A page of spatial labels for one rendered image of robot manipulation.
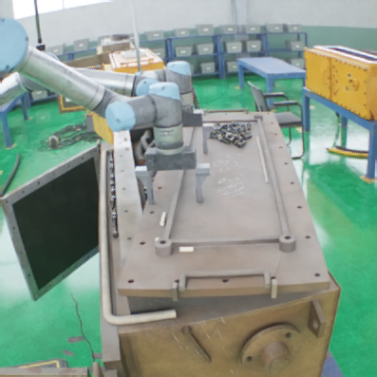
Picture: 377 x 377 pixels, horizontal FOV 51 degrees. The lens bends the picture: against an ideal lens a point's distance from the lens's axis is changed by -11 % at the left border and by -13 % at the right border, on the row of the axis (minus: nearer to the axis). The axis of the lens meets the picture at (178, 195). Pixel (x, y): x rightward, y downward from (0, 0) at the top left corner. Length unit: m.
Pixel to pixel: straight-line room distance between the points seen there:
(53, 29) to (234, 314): 9.79
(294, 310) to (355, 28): 11.72
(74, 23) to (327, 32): 6.70
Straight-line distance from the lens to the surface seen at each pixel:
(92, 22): 10.41
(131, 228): 1.17
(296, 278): 0.91
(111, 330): 1.02
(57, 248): 2.13
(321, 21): 11.92
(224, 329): 1.05
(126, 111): 1.04
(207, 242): 1.01
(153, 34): 9.49
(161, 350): 1.06
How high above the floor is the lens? 1.92
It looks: 26 degrees down
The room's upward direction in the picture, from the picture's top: 6 degrees counter-clockwise
